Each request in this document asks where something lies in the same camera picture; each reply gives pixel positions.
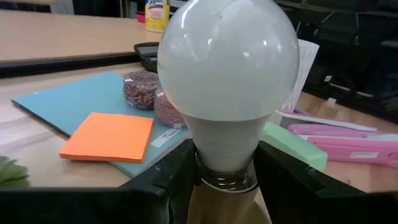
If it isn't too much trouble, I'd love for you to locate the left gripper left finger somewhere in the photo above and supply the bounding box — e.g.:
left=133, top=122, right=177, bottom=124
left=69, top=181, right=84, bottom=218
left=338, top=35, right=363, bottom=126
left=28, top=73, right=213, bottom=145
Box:
left=0, top=138, right=200, bottom=224

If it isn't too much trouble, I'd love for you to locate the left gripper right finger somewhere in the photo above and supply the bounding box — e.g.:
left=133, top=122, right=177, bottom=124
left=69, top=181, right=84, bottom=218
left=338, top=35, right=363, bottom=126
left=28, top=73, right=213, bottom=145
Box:
left=253, top=139, right=398, bottom=224

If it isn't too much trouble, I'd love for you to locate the white frosted lightbulb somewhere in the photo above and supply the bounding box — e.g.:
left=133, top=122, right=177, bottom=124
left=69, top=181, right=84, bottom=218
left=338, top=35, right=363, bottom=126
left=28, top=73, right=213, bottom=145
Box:
left=157, top=0, right=301, bottom=194

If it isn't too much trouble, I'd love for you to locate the mint green eraser block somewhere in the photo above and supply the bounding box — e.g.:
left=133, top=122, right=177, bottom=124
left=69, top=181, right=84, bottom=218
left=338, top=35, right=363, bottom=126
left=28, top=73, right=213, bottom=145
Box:
left=261, top=121, right=329, bottom=172

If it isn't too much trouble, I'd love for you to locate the pink stapler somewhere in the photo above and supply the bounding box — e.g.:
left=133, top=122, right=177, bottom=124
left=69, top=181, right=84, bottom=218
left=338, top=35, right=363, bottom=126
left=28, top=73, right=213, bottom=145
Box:
left=276, top=110, right=398, bottom=168

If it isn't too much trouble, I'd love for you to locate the green artificial plant in pot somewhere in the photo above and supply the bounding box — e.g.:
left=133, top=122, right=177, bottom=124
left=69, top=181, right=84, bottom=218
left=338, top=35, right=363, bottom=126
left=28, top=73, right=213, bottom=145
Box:
left=0, top=155, right=31, bottom=189

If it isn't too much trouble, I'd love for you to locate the orange sticky note pad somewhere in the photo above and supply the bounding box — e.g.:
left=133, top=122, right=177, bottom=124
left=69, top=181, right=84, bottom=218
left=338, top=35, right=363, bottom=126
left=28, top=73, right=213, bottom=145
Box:
left=58, top=112, right=155, bottom=164

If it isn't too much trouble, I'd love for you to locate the blue notebook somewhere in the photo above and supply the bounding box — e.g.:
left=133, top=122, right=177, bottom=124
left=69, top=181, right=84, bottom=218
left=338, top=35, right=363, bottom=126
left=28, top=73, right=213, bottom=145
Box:
left=11, top=70, right=191, bottom=179

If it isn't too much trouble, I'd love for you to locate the black calculator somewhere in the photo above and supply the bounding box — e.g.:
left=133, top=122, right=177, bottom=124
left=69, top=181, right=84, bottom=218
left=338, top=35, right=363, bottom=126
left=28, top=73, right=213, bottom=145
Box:
left=133, top=42, right=160, bottom=73

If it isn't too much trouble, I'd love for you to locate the light wooden desk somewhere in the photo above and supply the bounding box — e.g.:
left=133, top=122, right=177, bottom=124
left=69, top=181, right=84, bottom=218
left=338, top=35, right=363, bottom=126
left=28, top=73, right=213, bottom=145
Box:
left=0, top=9, right=163, bottom=63

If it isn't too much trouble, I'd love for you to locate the yellow disinfecting wipes canister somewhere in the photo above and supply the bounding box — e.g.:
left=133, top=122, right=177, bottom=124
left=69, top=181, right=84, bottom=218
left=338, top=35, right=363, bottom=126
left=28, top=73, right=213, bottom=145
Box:
left=144, top=0, right=171, bottom=33

